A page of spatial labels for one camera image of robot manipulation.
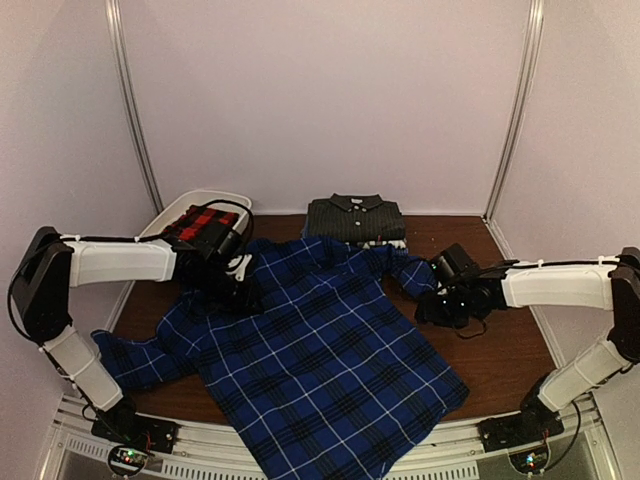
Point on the aluminium corner post left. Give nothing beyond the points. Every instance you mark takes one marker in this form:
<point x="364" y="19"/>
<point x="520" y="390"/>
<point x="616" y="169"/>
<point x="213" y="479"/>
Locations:
<point x="132" y="115"/>

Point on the white plastic basket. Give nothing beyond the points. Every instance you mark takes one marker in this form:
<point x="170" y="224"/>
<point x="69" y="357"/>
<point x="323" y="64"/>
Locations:
<point x="219" y="200"/>

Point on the red black plaid shirt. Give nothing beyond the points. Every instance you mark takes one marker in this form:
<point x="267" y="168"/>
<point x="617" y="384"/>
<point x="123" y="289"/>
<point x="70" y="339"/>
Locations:
<point x="194" y="221"/>

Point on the circuit board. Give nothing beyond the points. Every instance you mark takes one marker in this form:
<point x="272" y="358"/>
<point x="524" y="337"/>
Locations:
<point x="529" y="461"/>
<point x="123" y="460"/>

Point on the black white graphic folded shirt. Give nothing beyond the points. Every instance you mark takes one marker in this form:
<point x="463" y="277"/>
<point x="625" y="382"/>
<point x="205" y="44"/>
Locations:
<point x="397" y="244"/>

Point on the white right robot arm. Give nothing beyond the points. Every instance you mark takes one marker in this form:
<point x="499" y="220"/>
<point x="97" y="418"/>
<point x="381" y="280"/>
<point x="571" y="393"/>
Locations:
<point x="608" y="283"/>

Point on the aluminium corner post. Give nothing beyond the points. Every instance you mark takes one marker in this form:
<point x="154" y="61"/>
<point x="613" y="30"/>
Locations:
<point x="132" y="115"/>
<point x="528" y="65"/>

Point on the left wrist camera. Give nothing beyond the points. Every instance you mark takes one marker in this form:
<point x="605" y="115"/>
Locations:
<point x="210" y="251"/>

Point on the left circuit board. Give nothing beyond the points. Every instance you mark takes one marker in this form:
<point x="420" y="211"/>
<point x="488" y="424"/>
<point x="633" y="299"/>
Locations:
<point x="123" y="460"/>

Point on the blue checked folded shirt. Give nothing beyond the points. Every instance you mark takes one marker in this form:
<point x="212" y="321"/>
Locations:
<point x="360" y="237"/>

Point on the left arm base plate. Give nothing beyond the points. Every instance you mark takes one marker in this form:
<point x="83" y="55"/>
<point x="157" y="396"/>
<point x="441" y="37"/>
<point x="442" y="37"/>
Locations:
<point x="122" y="425"/>

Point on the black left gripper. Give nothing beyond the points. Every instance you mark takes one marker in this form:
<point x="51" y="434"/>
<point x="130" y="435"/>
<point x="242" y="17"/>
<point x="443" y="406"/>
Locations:
<point x="243" y="304"/>

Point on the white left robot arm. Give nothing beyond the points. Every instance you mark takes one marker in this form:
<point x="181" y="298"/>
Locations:
<point x="38" y="298"/>

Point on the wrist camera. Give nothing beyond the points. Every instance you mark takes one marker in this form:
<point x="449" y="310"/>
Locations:
<point x="210" y="251"/>
<point x="453" y="264"/>

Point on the right circuit board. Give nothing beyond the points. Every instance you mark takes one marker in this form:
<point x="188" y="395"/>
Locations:
<point x="529" y="461"/>

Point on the dark grey striped folded shirt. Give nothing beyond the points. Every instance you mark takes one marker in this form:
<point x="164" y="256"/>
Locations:
<point x="355" y="219"/>

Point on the blue plaid long sleeve shirt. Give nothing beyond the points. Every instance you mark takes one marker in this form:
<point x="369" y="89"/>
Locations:
<point x="328" y="339"/>

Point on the aluminium front rail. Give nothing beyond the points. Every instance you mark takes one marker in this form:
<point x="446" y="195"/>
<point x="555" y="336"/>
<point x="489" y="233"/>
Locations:
<point x="297" y="443"/>

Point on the aluminium corner post right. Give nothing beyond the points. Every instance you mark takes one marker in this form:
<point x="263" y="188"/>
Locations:
<point x="528" y="65"/>

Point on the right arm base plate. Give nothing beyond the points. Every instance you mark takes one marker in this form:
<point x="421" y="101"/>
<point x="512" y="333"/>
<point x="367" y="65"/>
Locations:
<point x="508" y="432"/>

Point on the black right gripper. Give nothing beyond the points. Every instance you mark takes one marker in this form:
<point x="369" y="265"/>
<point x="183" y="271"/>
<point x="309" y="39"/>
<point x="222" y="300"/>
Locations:
<point x="427" y="311"/>

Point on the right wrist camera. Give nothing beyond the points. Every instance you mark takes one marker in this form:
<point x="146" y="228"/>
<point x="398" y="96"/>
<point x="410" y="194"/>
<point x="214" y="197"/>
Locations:
<point x="453" y="264"/>

